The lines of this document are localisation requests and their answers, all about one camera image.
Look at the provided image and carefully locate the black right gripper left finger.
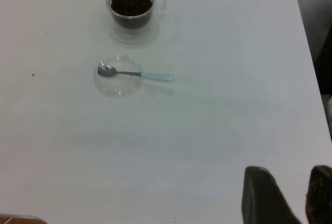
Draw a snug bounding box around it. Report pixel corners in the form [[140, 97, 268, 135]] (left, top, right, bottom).
[[241, 166, 303, 224]]

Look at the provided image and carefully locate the clear round glass dish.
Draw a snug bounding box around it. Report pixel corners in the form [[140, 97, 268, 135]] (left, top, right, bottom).
[[93, 53, 143, 98]]

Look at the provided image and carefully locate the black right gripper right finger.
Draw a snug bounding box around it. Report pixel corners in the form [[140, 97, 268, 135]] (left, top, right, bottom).
[[305, 165, 332, 224]]

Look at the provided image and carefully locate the metal spoon light-blue handle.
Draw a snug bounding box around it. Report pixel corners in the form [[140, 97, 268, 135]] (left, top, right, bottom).
[[97, 62, 175, 82]]

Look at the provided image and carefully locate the clear double-walled glass cup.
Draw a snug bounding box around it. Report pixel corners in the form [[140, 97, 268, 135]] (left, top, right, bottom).
[[105, 0, 167, 45]]

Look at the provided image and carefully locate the dark coffee beans pile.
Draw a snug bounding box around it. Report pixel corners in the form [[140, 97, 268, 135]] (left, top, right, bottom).
[[110, 0, 154, 29]]

